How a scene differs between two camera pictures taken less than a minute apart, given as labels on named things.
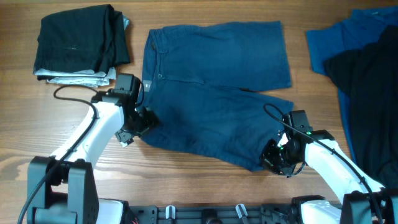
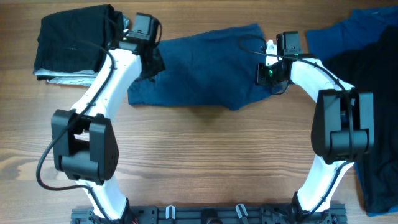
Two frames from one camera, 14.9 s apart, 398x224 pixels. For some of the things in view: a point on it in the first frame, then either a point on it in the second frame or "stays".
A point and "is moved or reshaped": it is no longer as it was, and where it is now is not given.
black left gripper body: [142, 121] → [158, 65]
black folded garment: [87, 38] stays
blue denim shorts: [204, 81] is moved or reshaped
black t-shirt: [369, 76] stays
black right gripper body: [279, 158] → [268, 77]
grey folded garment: [90, 78] stays
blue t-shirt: [360, 28] stays
